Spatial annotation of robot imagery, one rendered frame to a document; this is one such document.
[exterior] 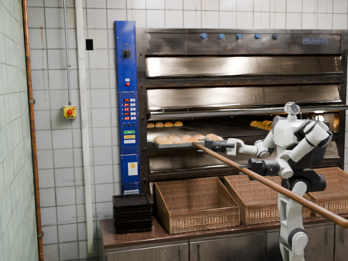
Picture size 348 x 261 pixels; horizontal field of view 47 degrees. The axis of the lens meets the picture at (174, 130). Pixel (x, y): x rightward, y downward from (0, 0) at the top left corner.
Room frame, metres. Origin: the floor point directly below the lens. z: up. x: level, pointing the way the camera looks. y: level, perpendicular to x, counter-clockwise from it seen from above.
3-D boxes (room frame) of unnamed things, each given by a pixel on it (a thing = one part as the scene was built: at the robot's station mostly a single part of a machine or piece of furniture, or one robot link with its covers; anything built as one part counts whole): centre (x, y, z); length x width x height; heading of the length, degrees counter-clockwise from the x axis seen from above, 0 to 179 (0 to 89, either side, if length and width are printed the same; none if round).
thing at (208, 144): (2.92, -0.29, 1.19); 0.12 x 0.10 x 0.13; 69
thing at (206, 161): (3.46, -0.65, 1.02); 1.79 x 0.11 x 0.19; 104
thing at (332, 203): (3.34, -1.31, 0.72); 0.56 x 0.49 x 0.28; 105
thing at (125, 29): (4.11, 0.59, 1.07); 1.93 x 0.16 x 2.15; 14
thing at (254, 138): (3.48, -0.65, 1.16); 1.80 x 0.06 x 0.04; 104
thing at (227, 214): (3.06, -0.16, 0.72); 0.56 x 0.49 x 0.28; 105
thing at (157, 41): (3.48, -0.65, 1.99); 1.80 x 0.08 x 0.21; 104
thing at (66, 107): (3.05, 0.79, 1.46); 0.10 x 0.07 x 0.10; 104
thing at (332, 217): (2.11, -0.37, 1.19); 1.71 x 0.03 x 0.03; 14
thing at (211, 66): (3.46, -0.65, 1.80); 1.79 x 0.11 x 0.19; 104
